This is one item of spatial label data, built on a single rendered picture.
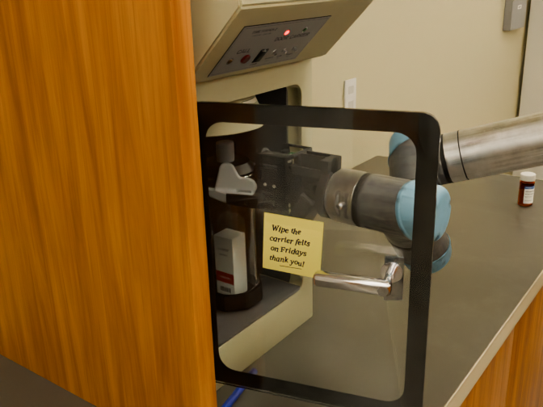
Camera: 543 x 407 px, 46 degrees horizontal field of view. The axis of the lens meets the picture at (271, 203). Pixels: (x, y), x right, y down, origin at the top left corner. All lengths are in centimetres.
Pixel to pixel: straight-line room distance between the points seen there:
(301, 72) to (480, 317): 55
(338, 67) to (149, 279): 130
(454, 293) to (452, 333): 15
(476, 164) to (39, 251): 63
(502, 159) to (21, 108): 66
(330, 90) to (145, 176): 127
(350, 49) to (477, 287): 97
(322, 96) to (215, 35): 120
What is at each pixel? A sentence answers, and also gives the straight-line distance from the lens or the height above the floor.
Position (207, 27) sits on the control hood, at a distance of 74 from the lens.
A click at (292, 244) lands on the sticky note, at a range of 79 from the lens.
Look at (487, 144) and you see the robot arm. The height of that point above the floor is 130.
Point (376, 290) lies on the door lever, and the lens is 72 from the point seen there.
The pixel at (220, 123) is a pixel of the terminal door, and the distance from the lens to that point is 77.
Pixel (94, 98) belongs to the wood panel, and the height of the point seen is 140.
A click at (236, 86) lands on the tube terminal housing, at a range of 89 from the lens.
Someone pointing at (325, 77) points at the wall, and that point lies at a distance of 192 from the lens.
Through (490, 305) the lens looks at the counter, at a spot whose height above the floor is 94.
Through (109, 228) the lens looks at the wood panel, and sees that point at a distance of 82.
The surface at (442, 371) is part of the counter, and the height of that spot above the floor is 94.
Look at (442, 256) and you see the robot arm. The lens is 93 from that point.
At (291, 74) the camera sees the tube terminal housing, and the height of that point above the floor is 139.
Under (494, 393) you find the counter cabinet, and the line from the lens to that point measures 141.
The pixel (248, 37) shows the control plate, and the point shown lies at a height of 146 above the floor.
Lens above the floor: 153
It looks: 20 degrees down
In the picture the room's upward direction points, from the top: 2 degrees counter-clockwise
